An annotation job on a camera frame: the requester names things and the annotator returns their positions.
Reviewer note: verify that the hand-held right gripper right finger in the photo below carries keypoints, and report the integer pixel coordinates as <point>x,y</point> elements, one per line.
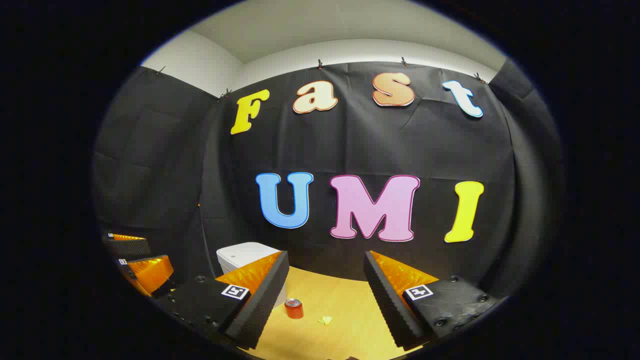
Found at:
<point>387,305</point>

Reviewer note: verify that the white desktop garbage bin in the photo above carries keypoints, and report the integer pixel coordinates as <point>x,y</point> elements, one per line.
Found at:
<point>245,255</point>

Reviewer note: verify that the red pop can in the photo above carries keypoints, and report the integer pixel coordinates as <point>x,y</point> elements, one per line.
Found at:
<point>294,309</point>

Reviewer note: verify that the wooden desktop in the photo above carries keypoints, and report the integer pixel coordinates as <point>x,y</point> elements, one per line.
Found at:
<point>345,310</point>

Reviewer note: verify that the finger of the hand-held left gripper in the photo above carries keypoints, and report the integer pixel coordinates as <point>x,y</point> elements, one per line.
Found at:
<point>131,247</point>
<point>150,272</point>

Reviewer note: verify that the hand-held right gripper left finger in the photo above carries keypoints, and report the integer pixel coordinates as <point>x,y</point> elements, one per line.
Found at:
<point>265,305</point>

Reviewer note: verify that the yellow paper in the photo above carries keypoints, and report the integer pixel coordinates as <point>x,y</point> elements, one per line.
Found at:
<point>325,320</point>

